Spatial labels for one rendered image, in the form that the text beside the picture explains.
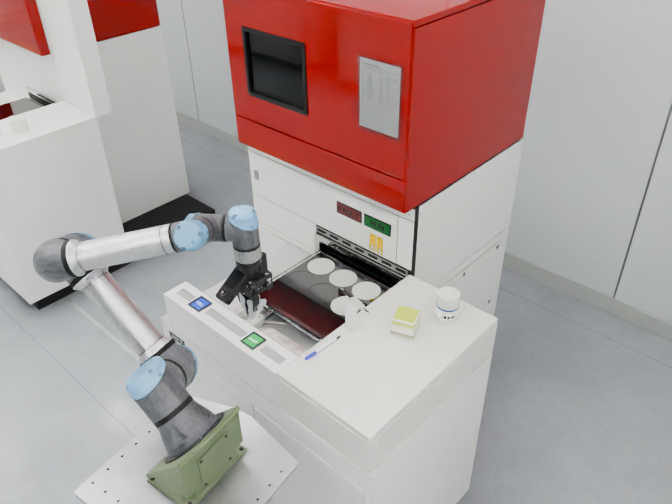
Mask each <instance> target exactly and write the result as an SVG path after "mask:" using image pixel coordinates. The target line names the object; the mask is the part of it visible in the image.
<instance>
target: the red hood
mask: <svg viewBox="0 0 672 504"><path fill-rule="evenodd" d="M545 2H546V0H223V8H224V17H225V26H226V35H227V44H228V52H229V61H230V70H231V79H232V87H233V96H234V105H235V114H236V123H237V131H238V140H239V142H241V143H243V144H245V145H248V146H250V147H252V148H254V149H257V150H259V151H261V152H264V153H266V154H268V155H271V156H273V157H275V158H277V159H280V160H282V161H284V162H287V163H289V164H291V165H294V166H296V167H298V168H300V169H303V170H305V171H307V172H310V173H312V174H314V175H316V176H319V177H321V178H323V179H326V180H328V181H330V182H333V183H335V184H337V185H339V186H342V187H344V188H346V189H349V190H351V191H353V192H356V193H358V194H360V195H362V196H365V197H367V198H369V199H372V200H374V201H376V202H378V203H381V204H383V205H385V206H388V207H390V208H392V209H395V210H397V211H399V212H401V213H404V214H406V213H407V212H409V211H410V210H412V209H413V208H415V207H416V206H418V205H419V204H421V203H423V202H424V201H426V200H427V199H429V198H430V197H432V196H433V195H435V194H436V193H438V192H440V191H441V190H443V189H444V188H446V187H447V186H449V185H450V184H452V183H453V182H455V181H456V180H458V179H460V178H461V177H463V176H464V175H466V174H467V173H469V172H470V171H472V170H473V169H475V168H477V167H478V166H480V165H481V164H483V163H484V162H486V161H487V160H489V159H490V158H492V157H493V156H495V155H497V154H498V153H500V152H501V151H503V150H504V149H506V148H507V147H509V146H510V145H512V144H513V143H515V142H517V141H518V140H520V139H521V138H523V134H524V128H525V122H526V116H527V110H528V104H529V98H530V92H531V86H532V80H533V74H534V68H535V62H536V56H537V50H538V44H539V38H540V32H541V26H542V20H543V14H544V8H545Z"/></svg>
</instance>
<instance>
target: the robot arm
mask: <svg viewBox="0 0 672 504"><path fill-rule="evenodd" d="M210 242H232V245H233V251H234V258H235V261H236V265H237V266H236V267H235V268H234V270H233V271H232V272H231V274H230V275H229V277H228V278H227V279H226V281H225V282H224V284H223V285H222V286H221V288H220V289H219V291H218V292H217V293H216V297H217V298H218V299H219V300H220V301H222V302H223V303H225V304H227V305H230V304H231V303H232V301H233V300H234V298H235V297H236V296H237V297H238V299H239V302H240V303H241V306H242V308H243V310H244V311H245V313H246V315H247V316H248V317H249V318H251V319H254V318H255V317H256V314H257V312H258V311H259V310H260V309H261V308H262V307H263V306H264V305H265V304H266V302H267V301H266V299H260V295H259V294H258V293H260V292H263V291H264V290H266V289H267V291H268V290H269V289H271V288H272V287H273V278H272V272H270V271H268V265H267V256H266V253H265V252H262V251H261V244H260V236H259V222H258V219H257V213H256V210H255V209H254V208H253V207H251V206H249V205H240V206H234V207H232V208H231V209H230V210H229V213H228V214H203V213H196V214H188V215H187V217H186V219H185V220H184V221H179V222H175V223H170V224H165V225H160V226H155V227H150V228H146V229H141V230H136V231H131V232H126V233H121V234H116V235H111V236H107V237H102V238H97V239H96V238H94V237H93V236H91V235H89V234H86V233H70V234H66V235H64V236H61V237H58V238H54V239H50V240H47V241H45V242H43V243H42V244H41V245H39V246H38V248H37V249H36V251H35V252H34V255H33V266H34V269H35V271H36V273H37V274H38V275H39V276H40V277H41V278H42V279H44V280H46V281H49V282H54V283H59V282H64V281H67V283H68V284H69V285H70V286H71V287H72V288H73V289H74V290H81V291H83V292H84V293H85V294H86V296H87V297H88V298H89V299H90V300H91V301H92V302H93V304H94V305H95V306H96V307H97V308H98V309H99V310H100V312H101V313H102V314H103V315H104V316H105V317H106V318H107V320H108V321H109V322H110V323H111V324H112V325H113V327H114V328H115V329H116V330H117V331H118V332H119V333H120V335H121V336H122V337H123V338H124V339H125V340H126V341H127V343H128V344H129V345H130V346H131V347H132V348H133V349H134V351H135V352H136V353H137V354H138V355H139V357H140V359H139V365H140V367H139V368H138V369H137V370H136V371H135V372H134V373H133V374H132V375H131V376H130V377H129V378H128V380H127V381H126V384H125V388H126V390H127V391H128V393H129V394H130V397H131V398H132V399H133V400H134V401H135V402H136V403H137V404H138V405H139V407H140V408H141V409H142V410H143V412H144V413H145V414H146V415H147V417H148V418H149V419H150V420H151V422H152V423H153V424H154V425H155V427H156V428H157V429H158V431H159V433H160V435H161V438H162V441H163V444H164V446H165V449H166V452H167V453H168V454H169V456H170V457H174V456H176V455H178V454H180V453H182V452H183V451H185V450H186V449H187V448H189V447H190V446H191V445H193V444H194V443H195V442H196V441H197V440H199V439H200V438H201V437H202V436H203V435H204V434H205V433H206V432H207V431H208V430H209V429H210V428H211V427H212V426H213V425H214V423H215V422H216V420H217V417H216V415H215V414H214V413H213V412H212V411H210V410H209V409H207V408H206V407H204V406H203V405H201V404H199V403H198V402H196V401H195V400H194V399H193V398H192V396H191V395H190V394H189V392H188V391H187V390H186V388H187V387H188V386H189V385H190V384H191V383H192V382H193V380H194V378H195V376H196V374H197V371H198V360H197V357H196V355H195V353H194V352H193V351H192V350H191V349H190V348H189V347H187V346H184V345H179V344H178V343H177V342H176V341H175V340H174V338H173V337H166V336H164V335H163V334H162V333H161V332H160V331H159V330H158V328H157V327H156V326H155V325H154V324H153V323H152V321H151V320H150V319H149V318H148V317H147V316H146V314H145V313H144V312H143V311H142V310H141V309H140V308H139V306H138V305H137V304H136V303H135V302H134V301H133V299H132V298H131V297H130V296H129V295H128V294H127V293H126V291H125V290H124V289H123V288H122V287H121V286H120V284H119V283H118V282H117V281H116V280H115V279H114V277H113V276H112V275H111V274H110V273H109V271H108V266H113V265H118V264H123V263H128V262H133V261H137V260H142V259H147V258H152V257H157V256H162V255H167V254H172V253H177V252H182V251H196V250H198V249H200V248H202V247H203V246H204V245H206V244H208V243H210ZM265 273H269V274H267V275H265ZM269 278H271V285H269V286H268V284H269V281H267V280H268V279H269Z"/></svg>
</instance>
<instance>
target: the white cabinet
mask: <svg viewBox="0 0 672 504"><path fill-rule="evenodd" d="M161 321H162V326H163V330H164V334H165V336H166V337H173V338H174V340H175V341H176V342H177V343H178V344H179V345H184V346H187V347H189V348H190V349H191V350H192V351H193V352H194V353H195V355H196V357H197V360H198V371H197V374H196V376H195V378H194V380H193V382H192V383H191V384H190V385H189V386H188V387H187V388H186V390H187V391H188V392H189V394H190V395H191V396H193V397H197V398H201V399H204V400H208V401H212V402H216V403H219V404H223V405H227V406H230V407H236V406H239V407H240V411H242V412H244V413H246V414H248V415H249V416H251V417H252V418H253V419H254V420H255V421H256V422H257V423H258V424H259V425H261V426H262V427H263V428H264V429H265V430H266V431H267V432H268V433H269V434H270V435H271V436H272V437H273V438H274V439H275V440H276V441H277V442H278V443H279V444H280V445H281V446H282V447H283V448H284V449H285V450H286V451H287V452H288V453H289V454H290V455H291V456H292V457H293V458H294V459H295V460H296V461H297V462H298V463H299V465H298V467H297V468H296V469H295V470H294V471H293V473H292V474H291V475H290V476H289V477H288V479H287V480H286V481H285V482H284V483H283V485H282V486H281V487H280V488H279V489H278V491H277V492H276V493H275V494H274V495H273V501H272V502H271V503H270V504H457V503H458V501H459V500H460V499H461V498H462V497H463V496H464V494H465V493H466V492H467V491H468V490H469V486H470V480H471V474H472V469H473V463H474V457H475V451H476V445H477V440H478V434H479V428H480V422H481V416H482V411H483V405H484V399H485V393H486V388H487V382H488V376H489V370H490V364H491V359H492V353H491V354H490V355H489V356H488V357H487V358H486V359H485V360H484V361H483V362H482V363H481V364H480V365H479V366H478V367H477V368H476V369H475V370H474V371H473V372H472V373H470V374H469V375H468V376H467V377H466V378H465V379H464V380H463V381H462V382H461V383H460V384H459V385H458V386H457V387H456V388H455V389H454V390H453V391H452V392H451V393H450V394H449V395H448V396H447V397H446V398H445V399H444V400H443V401H442V402H441V403H440V404H439V405H438V406H437V407H436V408H435V409H434V410H433V411H432V412H431V413H430V414H429V415H428V416H427V417H426V418H425V419H424V420H423V421H422V422H421V423H420V424H419V425H418V426H417V427H416V428H415V429H414V430H413V431H412V432H411V433H410V434H409V435H408V436H407V437H406V438H405V439H404V440H403V441H402V442H401V443H400V444H399V445H398V446H397V447H396V448H395V449H394V450H393V451H392V452H391V453H390V454H389V455H388V456H387V457H386V458H385V459H384V460H383V461H382V462H381V463H380V464H379V465H378V466H377V467H376V468H375V469H374V470H373V471H372V472H371V473H367V472H366V471H364V470H363V469H362V468H360V467H359V466H358V465H356V464H355V463H354V462H353V461H351V460H350V459H349V458H347V457H346V456H345V455H343V454H342V453H341V452H339V451H338V450H337V449H335V448H334V447H333V446H331V445H330V444H329V443H327V442H326V441H325V440H323V439H322V438H321V437H319V436H318V435H317V434H315V433H314V432H313V431H311V430H310V429H309V428H307V427H306V426H305V425H303V424H302V423H301V422H299V421H298V420H297V419H295V418H294V417H293V416H291V415H290V414H289V413H287V412H286V411H285V410H283V409H282V408H281V407H280V408H278V407H277V406H276V405H274V404H273V403H272V402H270V401H269V400H268V399H266V398H265V397H264V396H262V395H261V394H260V393H258V392H257V391H256V390H254V389H253V388H252V387H250V386H249V385H248V384H246V383H245V382H244V381H242V380H241V379H240V378H238V377H237V376H236V375H235V374H233V373H232V372H231V371H229V370H228V369H227V368H225V367H224V366H223V365H221V364H220V363H219V362H217V361H216V360H215V359H213V358H212V357H211V356H209V355H208V354H207V353H205V352H204V351H203V350H201V349H200V348H199V347H197V346H196V345H195V344H193V343H192V342H191V341H189V340H188V339H187V338H186V337H184V336H183V335H182V334H180V333H179V332H178V331H176V330H175V329H174V328H172V327H171V326H170V325H168V324H167V323H166V322H164V321H163V320H162V319H161Z"/></svg>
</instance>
